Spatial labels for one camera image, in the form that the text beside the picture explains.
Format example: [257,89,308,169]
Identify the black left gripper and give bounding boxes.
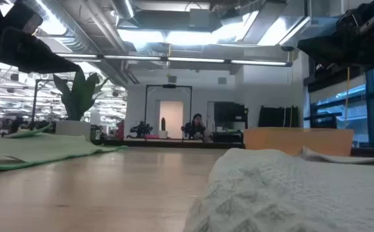
[0,0,82,74]

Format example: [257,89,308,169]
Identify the long ceiling light bar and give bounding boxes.
[56,52,293,68]

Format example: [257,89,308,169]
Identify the green microfiber towel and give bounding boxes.
[0,125,129,173]

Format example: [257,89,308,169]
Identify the silver round air duct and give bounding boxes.
[22,0,133,86]

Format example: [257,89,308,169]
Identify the silver rectangular air duct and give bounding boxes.
[212,0,339,49]

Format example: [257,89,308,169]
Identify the black wall panels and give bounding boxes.
[257,105,300,128]

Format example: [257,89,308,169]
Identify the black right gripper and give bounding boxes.
[297,0,374,68]

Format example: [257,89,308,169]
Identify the green plant in white pot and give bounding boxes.
[52,67,110,140]

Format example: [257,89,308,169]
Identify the person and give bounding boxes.
[189,112,209,141]

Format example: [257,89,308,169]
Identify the black aluminium table frame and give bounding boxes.
[89,138,374,159]

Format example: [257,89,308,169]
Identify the grey microfiber towel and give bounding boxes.
[182,146,374,232]

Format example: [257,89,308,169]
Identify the thin hanging yellow cable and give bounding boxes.
[288,51,295,128]

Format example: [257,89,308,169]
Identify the orange basket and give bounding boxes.
[243,127,355,158]

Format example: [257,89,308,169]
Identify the dark cabinet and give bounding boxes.
[214,101,249,131]

